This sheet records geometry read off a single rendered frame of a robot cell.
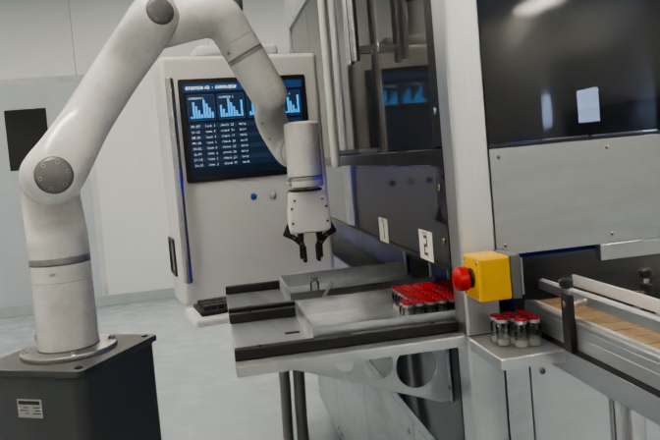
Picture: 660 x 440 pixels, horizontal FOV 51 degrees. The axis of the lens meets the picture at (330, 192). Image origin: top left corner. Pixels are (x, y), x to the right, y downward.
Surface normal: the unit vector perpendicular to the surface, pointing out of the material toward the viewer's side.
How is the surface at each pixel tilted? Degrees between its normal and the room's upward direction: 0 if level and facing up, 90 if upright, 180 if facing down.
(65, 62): 90
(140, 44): 122
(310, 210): 90
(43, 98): 90
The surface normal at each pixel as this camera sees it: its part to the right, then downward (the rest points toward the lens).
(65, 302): 0.39, 0.01
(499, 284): 0.18, 0.04
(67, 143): 0.49, -0.46
